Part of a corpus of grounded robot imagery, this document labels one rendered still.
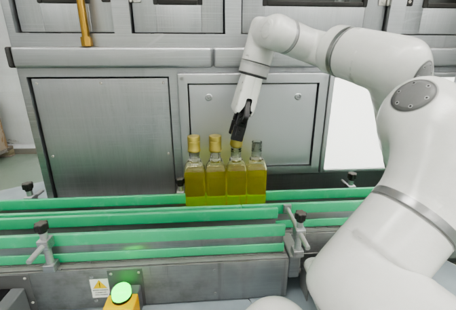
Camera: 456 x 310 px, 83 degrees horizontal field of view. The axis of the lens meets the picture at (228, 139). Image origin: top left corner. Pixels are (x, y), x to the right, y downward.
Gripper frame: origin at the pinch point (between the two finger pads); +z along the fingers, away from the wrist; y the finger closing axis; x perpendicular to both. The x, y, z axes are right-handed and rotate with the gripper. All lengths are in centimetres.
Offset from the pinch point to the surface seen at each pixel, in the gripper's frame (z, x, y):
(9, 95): 101, -261, -317
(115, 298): 39.8, -20.2, 19.8
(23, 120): 133, -242, -317
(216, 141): 3.9, -4.8, 0.9
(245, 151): 9.4, 7.4, -13.3
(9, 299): 47, -44, 17
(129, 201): 29.9, -25.0, -4.5
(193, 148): 7.2, -10.4, 0.7
